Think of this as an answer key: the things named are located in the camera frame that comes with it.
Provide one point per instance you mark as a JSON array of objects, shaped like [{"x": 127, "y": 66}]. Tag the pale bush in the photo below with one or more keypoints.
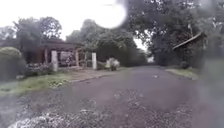
[{"x": 113, "y": 63}]

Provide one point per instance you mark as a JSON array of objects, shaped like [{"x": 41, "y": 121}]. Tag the grey gravel road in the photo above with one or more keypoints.
[{"x": 133, "y": 96}]

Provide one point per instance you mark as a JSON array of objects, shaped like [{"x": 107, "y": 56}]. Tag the building with white pillars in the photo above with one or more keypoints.
[{"x": 56, "y": 46}]

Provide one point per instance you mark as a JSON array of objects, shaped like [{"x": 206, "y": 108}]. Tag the row of trees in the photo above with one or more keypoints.
[{"x": 156, "y": 20}]

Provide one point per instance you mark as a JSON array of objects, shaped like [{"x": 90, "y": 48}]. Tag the grass verge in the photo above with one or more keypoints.
[
  {"x": 183, "y": 72},
  {"x": 33, "y": 83}
]

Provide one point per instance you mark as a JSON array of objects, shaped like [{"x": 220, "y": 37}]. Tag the low bush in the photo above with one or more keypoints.
[{"x": 38, "y": 68}]

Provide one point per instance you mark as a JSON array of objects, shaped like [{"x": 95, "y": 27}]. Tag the shelter with sloping roof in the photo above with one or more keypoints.
[{"x": 188, "y": 40}]

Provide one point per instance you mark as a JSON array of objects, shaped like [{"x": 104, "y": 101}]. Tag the tree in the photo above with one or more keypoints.
[{"x": 36, "y": 28}]

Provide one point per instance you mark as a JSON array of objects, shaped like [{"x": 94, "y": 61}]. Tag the round green bush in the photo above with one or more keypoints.
[{"x": 11, "y": 61}]

